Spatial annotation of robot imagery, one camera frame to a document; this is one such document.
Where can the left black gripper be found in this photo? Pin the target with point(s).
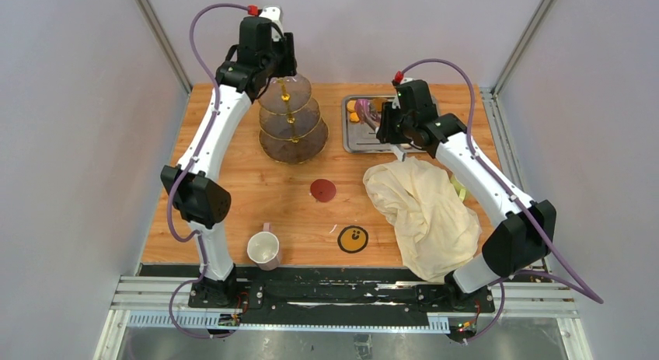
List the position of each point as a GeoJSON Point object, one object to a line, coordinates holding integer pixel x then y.
{"type": "Point", "coordinates": [286, 47]}

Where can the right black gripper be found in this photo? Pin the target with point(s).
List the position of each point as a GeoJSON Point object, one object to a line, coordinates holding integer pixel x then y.
{"type": "Point", "coordinates": [385, 134]}

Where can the metal baking tray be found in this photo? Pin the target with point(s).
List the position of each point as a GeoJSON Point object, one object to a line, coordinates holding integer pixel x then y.
{"type": "Point", "coordinates": [360, 138]}

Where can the purple pink eclair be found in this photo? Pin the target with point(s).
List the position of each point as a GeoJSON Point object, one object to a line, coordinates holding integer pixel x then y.
{"type": "Point", "coordinates": [367, 112]}

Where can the three-tier glass cake stand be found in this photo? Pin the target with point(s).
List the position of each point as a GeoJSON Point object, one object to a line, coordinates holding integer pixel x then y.
{"type": "Point", "coordinates": [292, 129]}

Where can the metal tongs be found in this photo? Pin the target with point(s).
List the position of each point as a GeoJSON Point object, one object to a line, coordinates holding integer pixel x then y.
{"type": "Point", "coordinates": [389, 134]}

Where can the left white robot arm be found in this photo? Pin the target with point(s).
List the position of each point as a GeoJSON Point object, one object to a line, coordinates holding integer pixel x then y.
{"type": "Point", "coordinates": [197, 205]}

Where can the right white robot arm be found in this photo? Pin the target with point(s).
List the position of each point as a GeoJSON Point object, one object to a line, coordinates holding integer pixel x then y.
{"type": "Point", "coordinates": [523, 227]}

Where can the brown croissant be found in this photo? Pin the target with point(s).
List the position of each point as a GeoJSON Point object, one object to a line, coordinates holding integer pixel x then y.
{"type": "Point", "coordinates": [378, 103]}

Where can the red round coaster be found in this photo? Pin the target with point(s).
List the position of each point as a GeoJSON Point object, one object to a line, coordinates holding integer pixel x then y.
{"type": "Point", "coordinates": [323, 190]}

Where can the green mug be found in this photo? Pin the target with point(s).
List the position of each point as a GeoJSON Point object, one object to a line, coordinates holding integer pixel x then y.
{"type": "Point", "coordinates": [460, 189]}

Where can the yellow smiley coaster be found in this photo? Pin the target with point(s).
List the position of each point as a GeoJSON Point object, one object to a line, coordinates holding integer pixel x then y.
{"type": "Point", "coordinates": [353, 239]}

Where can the cream cloth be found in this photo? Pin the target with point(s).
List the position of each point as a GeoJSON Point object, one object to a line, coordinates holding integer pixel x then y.
{"type": "Point", "coordinates": [435, 232]}

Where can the pink mug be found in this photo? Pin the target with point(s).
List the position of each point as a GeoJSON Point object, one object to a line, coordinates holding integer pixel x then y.
{"type": "Point", "coordinates": [264, 249]}

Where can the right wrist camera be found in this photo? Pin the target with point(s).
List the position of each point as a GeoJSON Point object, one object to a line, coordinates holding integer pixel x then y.
{"type": "Point", "coordinates": [401, 93]}

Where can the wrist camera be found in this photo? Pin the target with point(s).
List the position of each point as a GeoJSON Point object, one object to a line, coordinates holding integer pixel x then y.
{"type": "Point", "coordinates": [274, 14]}
{"type": "Point", "coordinates": [401, 93]}

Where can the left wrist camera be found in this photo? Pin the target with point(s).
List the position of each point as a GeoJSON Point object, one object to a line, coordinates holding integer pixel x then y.
{"type": "Point", "coordinates": [274, 14]}

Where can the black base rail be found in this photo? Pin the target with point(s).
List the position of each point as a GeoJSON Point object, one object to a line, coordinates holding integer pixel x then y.
{"type": "Point", "coordinates": [337, 296]}

